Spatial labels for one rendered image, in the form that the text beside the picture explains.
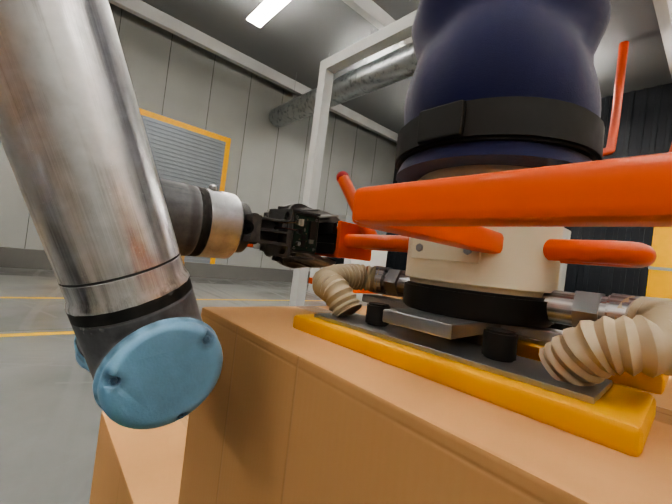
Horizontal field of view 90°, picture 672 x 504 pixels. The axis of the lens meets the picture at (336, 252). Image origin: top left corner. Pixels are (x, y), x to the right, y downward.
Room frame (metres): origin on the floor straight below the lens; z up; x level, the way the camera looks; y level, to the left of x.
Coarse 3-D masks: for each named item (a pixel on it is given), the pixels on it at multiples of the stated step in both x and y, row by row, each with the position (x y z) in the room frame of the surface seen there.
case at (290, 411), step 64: (256, 320) 0.46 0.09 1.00; (256, 384) 0.37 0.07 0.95; (320, 384) 0.29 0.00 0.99; (384, 384) 0.27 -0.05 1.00; (192, 448) 0.49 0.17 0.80; (256, 448) 0.36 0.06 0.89; (320, 448) 0.28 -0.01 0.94; (384, 448) 0.24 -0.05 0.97; (448, 448) 0.20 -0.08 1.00; (512, 448) 0.19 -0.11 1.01; (576, 448) 0.20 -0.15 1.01
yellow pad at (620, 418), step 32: (320, 320) 0.42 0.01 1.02; (352, 320) 0.41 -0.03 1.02; (384, 352) 0.33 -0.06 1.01; (416, 352) 0.31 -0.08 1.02; (448, 352) 0.30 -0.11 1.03; (480, 352) 0.32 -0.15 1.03; (512, 352) 0.29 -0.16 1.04; (448, 384) 0.28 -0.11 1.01; (480, 384) 0.26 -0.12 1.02; (512, 384) 0.25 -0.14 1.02; (544, 384) 0.24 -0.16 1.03; (608, 384) 0.26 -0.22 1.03; (544, 416) 0.23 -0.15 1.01; (576, 416) 0.22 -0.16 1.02; (608, 416) 0.21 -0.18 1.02; (640, 416) 0.21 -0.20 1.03; (640, 448) 0.20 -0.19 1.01
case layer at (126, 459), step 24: (120, 432) 0.93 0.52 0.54; (144, 432) 0.95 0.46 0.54; (168, 432) 0.96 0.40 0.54; (96, 456) 1.01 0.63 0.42; (120, 456) 0.83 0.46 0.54; (144, 456) 0.85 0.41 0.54; (168, 456) 0.86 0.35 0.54; (96, 480) 0.98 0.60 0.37; (120, 480) 0.79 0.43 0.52; (144, 480) 0.76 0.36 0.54; (168, 480) 0.77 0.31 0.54
